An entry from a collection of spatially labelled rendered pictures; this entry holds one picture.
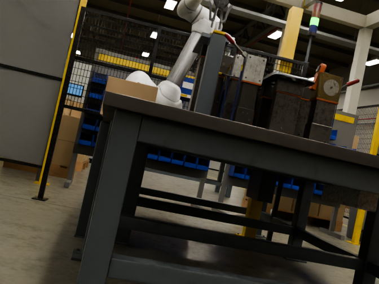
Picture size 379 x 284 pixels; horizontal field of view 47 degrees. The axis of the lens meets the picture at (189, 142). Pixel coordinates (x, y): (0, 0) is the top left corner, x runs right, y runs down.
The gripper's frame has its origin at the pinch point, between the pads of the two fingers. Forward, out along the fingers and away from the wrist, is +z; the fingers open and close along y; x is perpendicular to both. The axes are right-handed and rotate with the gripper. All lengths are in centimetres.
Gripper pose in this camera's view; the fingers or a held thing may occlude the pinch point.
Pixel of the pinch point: (215, 28)
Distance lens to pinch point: 235.0
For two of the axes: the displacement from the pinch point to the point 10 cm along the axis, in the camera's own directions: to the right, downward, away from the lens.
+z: -2.1, 9.8, -0.3
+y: 9.7, 2.1, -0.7
